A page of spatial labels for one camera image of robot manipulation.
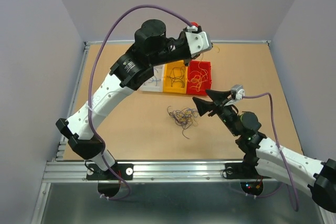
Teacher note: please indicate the aluminium left side rail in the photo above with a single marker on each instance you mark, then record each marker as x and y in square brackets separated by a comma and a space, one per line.
[62, 142]

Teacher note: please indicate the yellow plastic bin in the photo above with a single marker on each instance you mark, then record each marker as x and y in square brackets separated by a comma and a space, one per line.
[175, 78]

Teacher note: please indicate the aluminium rail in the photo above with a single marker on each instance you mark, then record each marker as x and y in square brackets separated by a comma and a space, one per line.
[110, 42]
[62, 142]
[183, 170]

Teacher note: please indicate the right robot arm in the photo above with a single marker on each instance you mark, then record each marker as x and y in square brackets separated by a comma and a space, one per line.
[268, 157]

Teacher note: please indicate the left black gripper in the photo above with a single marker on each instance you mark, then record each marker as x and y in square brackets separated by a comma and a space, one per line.
[187, 61]

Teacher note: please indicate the aluminium back rail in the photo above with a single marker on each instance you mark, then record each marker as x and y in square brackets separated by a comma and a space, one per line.
[110, 42]

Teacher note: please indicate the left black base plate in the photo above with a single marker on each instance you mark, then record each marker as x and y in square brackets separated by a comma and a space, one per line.
[124, 170]

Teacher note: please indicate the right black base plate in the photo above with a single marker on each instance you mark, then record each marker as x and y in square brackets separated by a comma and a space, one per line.
[240, 170]

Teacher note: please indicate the white plastic bin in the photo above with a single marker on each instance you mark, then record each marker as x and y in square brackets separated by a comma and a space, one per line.
[155, 83]

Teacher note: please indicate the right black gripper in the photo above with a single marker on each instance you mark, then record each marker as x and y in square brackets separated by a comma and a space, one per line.
[218, 96]

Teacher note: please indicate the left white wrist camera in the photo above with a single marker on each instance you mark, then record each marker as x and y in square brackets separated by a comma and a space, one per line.
[198, 40]

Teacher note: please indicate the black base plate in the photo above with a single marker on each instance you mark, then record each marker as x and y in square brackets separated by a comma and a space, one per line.
[124, 170]
[240, 170]

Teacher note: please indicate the red plastic bin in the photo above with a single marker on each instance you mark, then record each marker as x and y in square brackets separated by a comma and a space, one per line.
[198, 78]

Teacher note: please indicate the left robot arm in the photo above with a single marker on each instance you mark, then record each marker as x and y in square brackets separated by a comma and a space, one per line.
[151, 48]

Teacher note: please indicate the aluminium front rail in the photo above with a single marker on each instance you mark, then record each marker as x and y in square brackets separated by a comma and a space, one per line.
[183, 170]

